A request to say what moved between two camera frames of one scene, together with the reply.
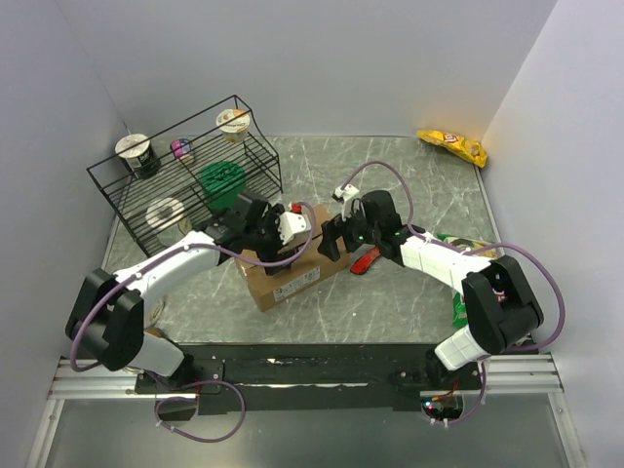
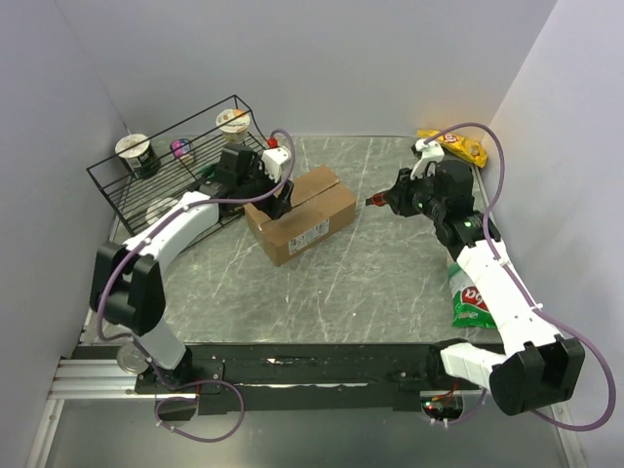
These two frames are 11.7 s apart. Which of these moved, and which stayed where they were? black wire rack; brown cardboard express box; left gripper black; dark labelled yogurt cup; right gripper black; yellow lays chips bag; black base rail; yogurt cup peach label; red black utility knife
Moved: red black utility knife; brown cardboard express box; right gripper black; left gripper black
Stayed: yellow lays chips bag; yogurt cup peach label; black base rail; dark labelled yogurt cup; black wire rack
